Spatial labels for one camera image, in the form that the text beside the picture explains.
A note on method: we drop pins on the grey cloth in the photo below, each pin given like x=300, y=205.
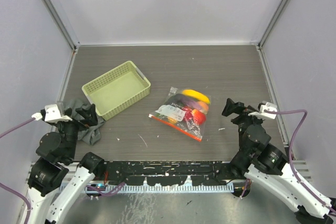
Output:
x=90, y=135

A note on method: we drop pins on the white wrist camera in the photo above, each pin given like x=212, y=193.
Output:
x=265, y=111
x=52, y=113

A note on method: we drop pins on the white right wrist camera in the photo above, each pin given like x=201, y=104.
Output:
x=265, y=111

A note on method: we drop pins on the purple toy eggplant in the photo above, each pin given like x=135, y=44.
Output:
x=180, y=98

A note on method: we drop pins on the red toy pepper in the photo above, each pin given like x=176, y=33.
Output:
x=188, y=113

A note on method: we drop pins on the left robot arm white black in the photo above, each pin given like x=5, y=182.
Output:
x=56, y=151

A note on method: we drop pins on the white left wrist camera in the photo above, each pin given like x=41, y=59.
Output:
x=52, y=113

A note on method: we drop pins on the aluminium frame rail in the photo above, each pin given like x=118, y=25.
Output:
x=287, y=140

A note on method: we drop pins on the pale green plastic basket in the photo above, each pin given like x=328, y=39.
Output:
x=117, y=89

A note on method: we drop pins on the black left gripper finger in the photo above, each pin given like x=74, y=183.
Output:
x=83, y=114
x=93, y=116

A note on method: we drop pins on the green toy lettuce leaf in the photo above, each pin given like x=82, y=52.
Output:
x=160, y=115

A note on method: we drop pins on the red toy apple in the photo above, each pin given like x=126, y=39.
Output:
x=198, y=117

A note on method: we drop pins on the small orange toy fruit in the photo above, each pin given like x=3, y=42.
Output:
x=172, y=120

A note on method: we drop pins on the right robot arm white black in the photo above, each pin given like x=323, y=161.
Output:
x=262, y=163

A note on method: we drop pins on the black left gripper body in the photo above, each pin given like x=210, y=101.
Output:
x=70, y=129

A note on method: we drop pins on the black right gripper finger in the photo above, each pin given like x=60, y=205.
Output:
x=238, y=107
x=229, y=107

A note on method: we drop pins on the yellow toy banana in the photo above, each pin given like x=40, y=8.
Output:
x=197, y=95

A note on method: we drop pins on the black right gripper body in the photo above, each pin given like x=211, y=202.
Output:
x=243, y=119

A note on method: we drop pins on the clear zip bag orange zipper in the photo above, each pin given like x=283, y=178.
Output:
x=175, y=111

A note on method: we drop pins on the slotted cable duct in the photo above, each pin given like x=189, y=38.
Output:
x=186, y=188

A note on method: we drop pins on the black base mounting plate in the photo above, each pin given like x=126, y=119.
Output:
x=167, y=173

